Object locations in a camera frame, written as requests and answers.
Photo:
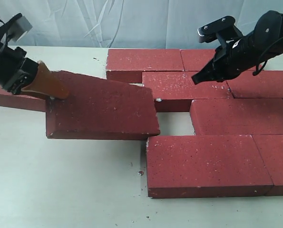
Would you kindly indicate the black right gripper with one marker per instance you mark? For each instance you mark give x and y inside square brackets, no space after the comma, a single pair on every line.
[235,55]

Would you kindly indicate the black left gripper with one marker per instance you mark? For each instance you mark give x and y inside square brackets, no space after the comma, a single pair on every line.
[21,75]

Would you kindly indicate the red brick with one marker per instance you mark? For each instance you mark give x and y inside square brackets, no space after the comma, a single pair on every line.
[174,91]
[101,109]
[209,166]
[128,65]
[271,151]
[196,59]

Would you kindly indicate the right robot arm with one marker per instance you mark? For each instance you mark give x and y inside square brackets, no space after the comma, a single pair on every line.
[270,25]

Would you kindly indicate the red brick third row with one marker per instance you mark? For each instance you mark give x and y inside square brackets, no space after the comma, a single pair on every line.
[254,116]

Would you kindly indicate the red brick second row right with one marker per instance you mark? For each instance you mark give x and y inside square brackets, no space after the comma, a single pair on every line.
[268,84]

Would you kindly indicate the white backdrop cloth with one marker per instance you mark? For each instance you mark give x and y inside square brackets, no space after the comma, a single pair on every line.
[130,23]

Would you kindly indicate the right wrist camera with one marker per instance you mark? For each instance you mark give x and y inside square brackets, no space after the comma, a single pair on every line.
[222,29]

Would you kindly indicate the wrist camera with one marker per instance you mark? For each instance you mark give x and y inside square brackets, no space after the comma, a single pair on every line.
[17,27]
[222,29]

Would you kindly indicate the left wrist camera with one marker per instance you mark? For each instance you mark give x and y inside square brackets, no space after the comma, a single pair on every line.
[17,27]

